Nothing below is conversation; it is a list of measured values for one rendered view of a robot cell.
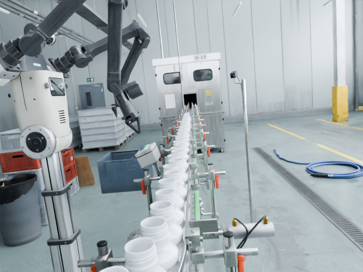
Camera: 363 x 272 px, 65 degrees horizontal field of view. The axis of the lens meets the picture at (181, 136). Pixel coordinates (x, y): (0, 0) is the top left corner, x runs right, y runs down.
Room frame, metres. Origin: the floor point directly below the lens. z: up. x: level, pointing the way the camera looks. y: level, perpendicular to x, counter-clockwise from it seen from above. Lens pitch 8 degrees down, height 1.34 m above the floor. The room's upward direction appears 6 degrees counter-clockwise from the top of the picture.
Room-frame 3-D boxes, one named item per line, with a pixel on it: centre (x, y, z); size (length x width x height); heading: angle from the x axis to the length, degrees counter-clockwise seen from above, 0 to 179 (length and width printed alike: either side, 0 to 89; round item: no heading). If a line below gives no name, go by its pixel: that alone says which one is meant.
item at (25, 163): (3.38, 1.84, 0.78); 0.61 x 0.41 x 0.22; 4
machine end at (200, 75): (6.77, -0.30, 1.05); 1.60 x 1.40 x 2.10; 177
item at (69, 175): (4.08, 1.90, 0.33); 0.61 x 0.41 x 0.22; 0
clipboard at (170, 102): (6.02, 0.16, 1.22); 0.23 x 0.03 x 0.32; 87
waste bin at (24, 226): (2.82, 1.76, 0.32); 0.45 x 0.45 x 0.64
